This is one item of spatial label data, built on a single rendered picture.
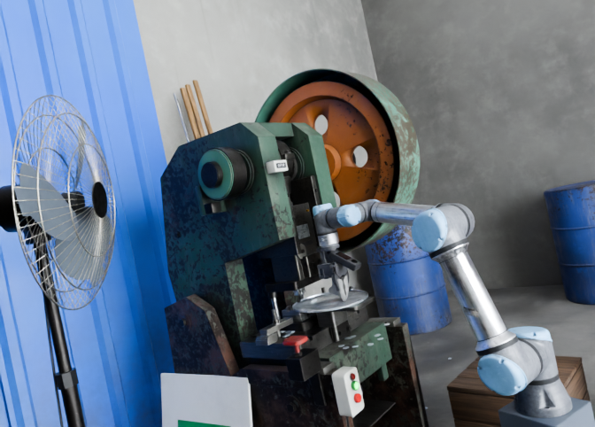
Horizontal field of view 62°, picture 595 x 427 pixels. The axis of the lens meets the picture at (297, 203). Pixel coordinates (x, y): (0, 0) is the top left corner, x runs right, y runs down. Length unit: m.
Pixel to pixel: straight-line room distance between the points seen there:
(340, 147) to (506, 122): 2.94
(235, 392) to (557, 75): 3.86
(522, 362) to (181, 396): 1.32
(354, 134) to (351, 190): 0.24
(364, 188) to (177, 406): 1.19
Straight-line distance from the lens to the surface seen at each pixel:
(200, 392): 2.10
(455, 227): 1.46
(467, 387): 2.11
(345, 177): 2.19
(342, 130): 2.19
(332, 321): 1.85
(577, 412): 1.67
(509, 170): 4.95
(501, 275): 5.13
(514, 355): 1.47
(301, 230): 1.89
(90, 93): 2.89
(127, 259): 2.77
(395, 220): 1.72
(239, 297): 1.97
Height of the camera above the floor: 1.16
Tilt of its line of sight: level
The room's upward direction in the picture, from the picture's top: 12 degrees counter-clockwise
